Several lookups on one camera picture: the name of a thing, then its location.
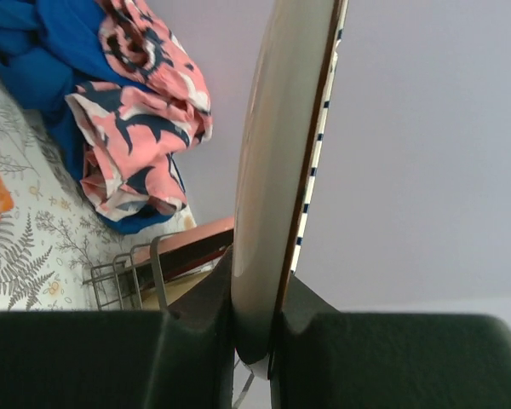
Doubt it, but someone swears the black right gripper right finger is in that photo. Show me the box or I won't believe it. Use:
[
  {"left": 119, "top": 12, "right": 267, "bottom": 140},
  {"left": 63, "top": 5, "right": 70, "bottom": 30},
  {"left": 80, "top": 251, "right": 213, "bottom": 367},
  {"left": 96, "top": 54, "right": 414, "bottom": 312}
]
[{"left": 270, "top": 278, "right": 511, "bottom": 408}]

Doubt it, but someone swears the pink navy patterned cloth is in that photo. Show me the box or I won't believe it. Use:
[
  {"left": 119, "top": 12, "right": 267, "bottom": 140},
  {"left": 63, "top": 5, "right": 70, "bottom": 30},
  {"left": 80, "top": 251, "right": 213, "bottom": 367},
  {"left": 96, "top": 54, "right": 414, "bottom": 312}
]
[{"left": 66, "top": 1, "right": 213, "bottom": 222}]

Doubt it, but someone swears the blue cloth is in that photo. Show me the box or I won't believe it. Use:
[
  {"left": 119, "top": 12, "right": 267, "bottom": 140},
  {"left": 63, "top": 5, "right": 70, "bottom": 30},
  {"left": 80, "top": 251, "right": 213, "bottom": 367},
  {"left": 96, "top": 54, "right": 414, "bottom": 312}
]
[{"left": 0, "top": 0, "right": 184, "bottom": 234}]

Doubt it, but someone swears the yellow rimmed plate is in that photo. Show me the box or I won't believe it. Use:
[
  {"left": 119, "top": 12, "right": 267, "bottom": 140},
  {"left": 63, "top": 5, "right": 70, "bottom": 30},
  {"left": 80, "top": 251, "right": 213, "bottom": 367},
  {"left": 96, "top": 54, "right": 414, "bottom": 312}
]
[{"left": 141, "top": 269, "right": 211, "bottom": 311}]

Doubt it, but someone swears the brown rimmed cream plate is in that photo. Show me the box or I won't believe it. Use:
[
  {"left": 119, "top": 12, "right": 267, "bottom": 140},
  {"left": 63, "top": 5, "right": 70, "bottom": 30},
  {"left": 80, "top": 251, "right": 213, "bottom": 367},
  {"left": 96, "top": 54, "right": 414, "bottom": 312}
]
[{"left": 137, "top": 245, "right": 230, "bottom": 284}]

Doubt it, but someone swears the floral table mat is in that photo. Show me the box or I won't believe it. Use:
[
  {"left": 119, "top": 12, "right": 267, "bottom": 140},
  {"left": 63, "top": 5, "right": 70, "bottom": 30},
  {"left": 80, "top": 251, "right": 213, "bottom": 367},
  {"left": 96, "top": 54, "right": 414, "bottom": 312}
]
[{"left": 0, "top": 81, "right": 196, "bottom": 310}]

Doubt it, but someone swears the white blue striped plate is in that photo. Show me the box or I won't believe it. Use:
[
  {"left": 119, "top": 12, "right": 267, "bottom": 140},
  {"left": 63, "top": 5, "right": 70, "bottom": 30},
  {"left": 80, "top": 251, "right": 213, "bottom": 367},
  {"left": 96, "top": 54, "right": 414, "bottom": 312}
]
[{"left": 231, "top": 1, "right": 347, "bottom": 379}]

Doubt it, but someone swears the pink plate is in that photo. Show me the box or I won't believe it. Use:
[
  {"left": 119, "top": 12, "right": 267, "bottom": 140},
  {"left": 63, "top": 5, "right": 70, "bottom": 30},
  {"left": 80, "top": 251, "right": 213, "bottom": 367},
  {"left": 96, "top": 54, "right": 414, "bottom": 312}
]
[{"left": 132, "top": 216, "right": 234, "bottom": 264}]

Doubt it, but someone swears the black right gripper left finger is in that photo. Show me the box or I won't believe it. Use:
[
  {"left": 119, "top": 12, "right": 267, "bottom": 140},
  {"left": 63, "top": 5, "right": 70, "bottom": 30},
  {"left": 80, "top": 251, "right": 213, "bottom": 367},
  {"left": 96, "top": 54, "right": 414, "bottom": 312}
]
[{"left": 0, "top": 251, "right": 234, "bottom": 408}]

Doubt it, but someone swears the black wire dish rack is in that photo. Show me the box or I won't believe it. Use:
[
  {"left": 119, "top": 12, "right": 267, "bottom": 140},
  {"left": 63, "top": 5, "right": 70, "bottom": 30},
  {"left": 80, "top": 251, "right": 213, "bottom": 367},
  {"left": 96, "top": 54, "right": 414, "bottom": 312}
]
[{"left": 83, "top": 233, "right": 256, "bottom": 409}]

